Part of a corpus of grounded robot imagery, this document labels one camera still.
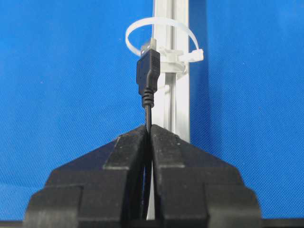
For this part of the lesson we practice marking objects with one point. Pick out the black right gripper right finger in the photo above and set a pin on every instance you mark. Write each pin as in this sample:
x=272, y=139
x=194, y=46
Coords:
x=195, y=189

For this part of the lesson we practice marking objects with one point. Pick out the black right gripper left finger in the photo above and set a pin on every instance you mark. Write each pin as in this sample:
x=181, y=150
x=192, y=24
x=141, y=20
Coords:
x=101, y=189

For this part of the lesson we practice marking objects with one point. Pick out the white zip tie loop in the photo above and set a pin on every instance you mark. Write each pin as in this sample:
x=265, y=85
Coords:
x=194, y=56

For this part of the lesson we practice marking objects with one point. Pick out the blue cloth board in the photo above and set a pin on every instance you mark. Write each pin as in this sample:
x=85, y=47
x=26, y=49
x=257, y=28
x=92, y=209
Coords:
x=68, y=86

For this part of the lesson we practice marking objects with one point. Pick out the aluminium extrusion rail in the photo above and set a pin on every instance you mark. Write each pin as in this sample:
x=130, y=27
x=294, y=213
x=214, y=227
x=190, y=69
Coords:
x=172, y=99

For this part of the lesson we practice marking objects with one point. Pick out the white zip tie mount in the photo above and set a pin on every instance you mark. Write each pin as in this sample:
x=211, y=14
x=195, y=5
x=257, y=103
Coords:
x=170, y=62

